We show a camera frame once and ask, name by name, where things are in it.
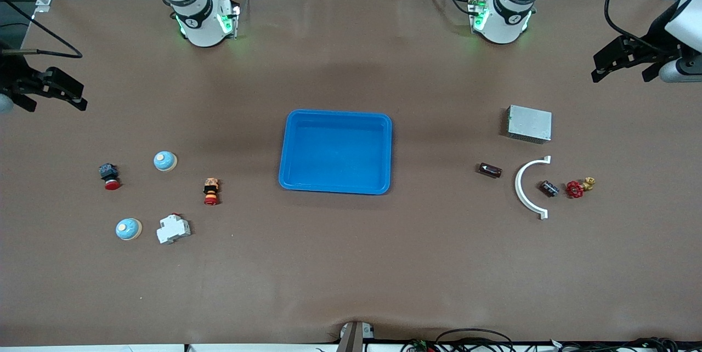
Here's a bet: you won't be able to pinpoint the white circuit breaker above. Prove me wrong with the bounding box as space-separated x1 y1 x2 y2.
156 213 192 245

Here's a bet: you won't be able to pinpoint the brown table mat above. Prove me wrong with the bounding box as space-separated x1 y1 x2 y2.
0 0 702 347

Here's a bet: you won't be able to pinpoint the light blue dome bell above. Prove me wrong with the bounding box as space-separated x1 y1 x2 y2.
115 218 143 241
153 151 178 172

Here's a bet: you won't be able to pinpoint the black looped cable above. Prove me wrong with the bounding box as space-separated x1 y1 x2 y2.
400 328 516 352

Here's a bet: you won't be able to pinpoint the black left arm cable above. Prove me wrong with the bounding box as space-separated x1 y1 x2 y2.
604 0 681 56

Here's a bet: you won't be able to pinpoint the black cable bundle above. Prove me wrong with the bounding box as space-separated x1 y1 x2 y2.
540 336 702 352

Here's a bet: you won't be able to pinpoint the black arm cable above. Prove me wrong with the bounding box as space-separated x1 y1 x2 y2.
0 0 84 60
604 0 681 56

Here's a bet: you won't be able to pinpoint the grey perforated metal box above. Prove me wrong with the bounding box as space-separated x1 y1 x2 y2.
505 104 553 145

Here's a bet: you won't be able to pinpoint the white curved bracket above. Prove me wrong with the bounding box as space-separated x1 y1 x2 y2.
514 155 552 220

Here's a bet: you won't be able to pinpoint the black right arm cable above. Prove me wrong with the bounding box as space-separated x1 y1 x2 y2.
0 0 84 60

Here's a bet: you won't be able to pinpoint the red mushroom button dark body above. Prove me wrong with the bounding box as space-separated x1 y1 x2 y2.
98 163 122 191

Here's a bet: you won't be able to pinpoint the red handwheel brass valve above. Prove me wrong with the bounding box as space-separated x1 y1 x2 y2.
565 177 597 200

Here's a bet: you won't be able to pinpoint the blue plastic tray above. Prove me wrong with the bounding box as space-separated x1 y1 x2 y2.
278 109 393 195

